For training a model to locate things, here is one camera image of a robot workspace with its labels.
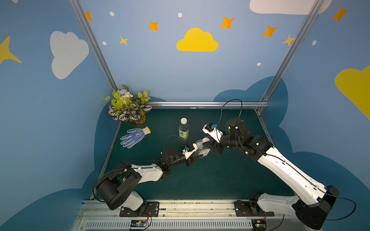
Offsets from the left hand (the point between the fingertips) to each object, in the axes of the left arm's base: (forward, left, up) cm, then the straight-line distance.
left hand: (200, 148), depth 79 cm
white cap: (+17, +10, +2) cm, 20 cm away
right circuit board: (-33, -31, -19) cm, 49 cm away
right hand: (+1, -3, +10) cm, 11 cm away
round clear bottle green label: (+18, +10, -8) cm, 22 cm away
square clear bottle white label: (-5, 0, +7) cm, 9 cm away
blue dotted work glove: (+19, +45, -17) cm, 52 cm away
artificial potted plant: (+23, +48, +7) cm, 53 cm away
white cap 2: (-1, -1, +11) cm, 11 cm away
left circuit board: (-34, +31, -18) cm, 50 cm away
